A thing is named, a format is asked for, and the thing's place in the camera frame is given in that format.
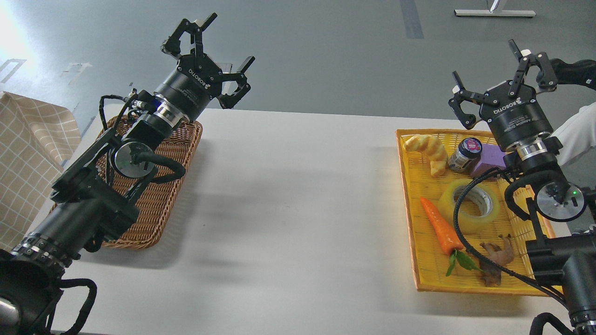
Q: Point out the beige checkered cloth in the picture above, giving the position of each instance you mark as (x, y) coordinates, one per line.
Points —
(36, 138)

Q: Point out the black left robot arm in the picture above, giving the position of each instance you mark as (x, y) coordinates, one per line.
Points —
(32, 280)

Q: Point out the brown ginger root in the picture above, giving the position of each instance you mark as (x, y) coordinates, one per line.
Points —
(491, 275)

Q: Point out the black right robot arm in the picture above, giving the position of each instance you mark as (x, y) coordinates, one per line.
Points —
(564, 267)

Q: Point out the white metal stand base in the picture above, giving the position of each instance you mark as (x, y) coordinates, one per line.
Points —
(495, 8)

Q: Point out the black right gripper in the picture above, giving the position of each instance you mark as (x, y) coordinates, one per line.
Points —
(514, 113)

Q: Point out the purple foam block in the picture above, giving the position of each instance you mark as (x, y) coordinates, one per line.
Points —
(491, 156)

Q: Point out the toy croissant bread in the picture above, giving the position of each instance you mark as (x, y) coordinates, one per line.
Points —
(432, 147)

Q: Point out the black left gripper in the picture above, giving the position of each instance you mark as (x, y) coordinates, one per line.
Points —
(188, 87)

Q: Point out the brown wicker basket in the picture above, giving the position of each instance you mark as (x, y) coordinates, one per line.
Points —
(153, 186)

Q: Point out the black shoe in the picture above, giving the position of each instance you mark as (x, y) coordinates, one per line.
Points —
(582, 73)

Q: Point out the orange toy carrot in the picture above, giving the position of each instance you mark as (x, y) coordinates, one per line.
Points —
(448, 240)

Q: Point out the yellow tape roll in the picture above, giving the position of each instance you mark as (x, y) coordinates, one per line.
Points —
(479, 208)

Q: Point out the small dark glass jar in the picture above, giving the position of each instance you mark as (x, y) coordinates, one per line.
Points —
(465, 155)

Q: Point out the yellow plastic basket tray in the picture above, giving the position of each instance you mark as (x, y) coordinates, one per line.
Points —
(433, 268)

